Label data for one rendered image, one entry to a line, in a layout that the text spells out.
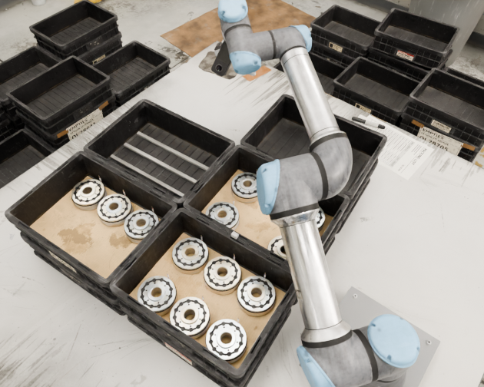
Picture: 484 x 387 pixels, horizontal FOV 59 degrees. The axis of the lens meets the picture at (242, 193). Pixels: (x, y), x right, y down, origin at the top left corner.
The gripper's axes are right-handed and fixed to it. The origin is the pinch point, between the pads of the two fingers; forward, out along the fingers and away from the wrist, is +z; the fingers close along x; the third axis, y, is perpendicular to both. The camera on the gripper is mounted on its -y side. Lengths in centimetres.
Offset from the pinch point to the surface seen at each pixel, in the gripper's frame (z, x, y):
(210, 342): -29, -39, -73
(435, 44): 102, -69, 104
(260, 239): -10, -37, -45
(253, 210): -4.3, -30.2, -38.5
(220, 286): -22, -34, -62
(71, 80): 77, 90, -24
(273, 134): 13.7, -22.1, -10.2
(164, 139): 10.7, 10.3, -32.1
